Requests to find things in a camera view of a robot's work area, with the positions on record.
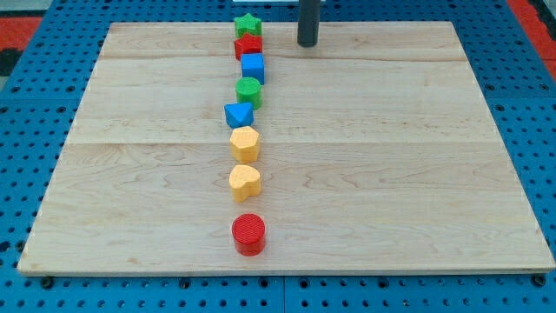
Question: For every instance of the red star block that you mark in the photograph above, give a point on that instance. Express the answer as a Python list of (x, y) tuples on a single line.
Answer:
[(248, 44)]

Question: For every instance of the green star block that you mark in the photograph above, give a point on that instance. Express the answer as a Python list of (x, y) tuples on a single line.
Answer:
[(247, 24)]

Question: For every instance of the yellow hexagon block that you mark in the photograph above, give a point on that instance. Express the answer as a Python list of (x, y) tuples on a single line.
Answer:
[(245, 144)]

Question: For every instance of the yellow heart block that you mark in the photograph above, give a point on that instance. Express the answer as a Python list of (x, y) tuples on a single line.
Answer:
[(244, 182)]

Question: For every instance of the blue triangle block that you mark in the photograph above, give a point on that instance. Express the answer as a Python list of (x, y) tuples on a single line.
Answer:
[(239, 114)]

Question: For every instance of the green cylinder block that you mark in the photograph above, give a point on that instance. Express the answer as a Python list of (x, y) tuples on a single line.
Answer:
[(248, 90)]

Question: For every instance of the red cylinder block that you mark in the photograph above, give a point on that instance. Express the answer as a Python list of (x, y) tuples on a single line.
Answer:
[(248, 231)]

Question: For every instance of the blue cube block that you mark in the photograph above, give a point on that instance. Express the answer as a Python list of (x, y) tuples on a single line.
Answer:
[(253, 66)]

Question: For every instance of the light wooden board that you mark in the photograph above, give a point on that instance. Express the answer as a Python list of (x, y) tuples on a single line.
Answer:
[(379, 156)]

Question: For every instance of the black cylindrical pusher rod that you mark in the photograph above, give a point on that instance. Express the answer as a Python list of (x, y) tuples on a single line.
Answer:
[(308, 23)]

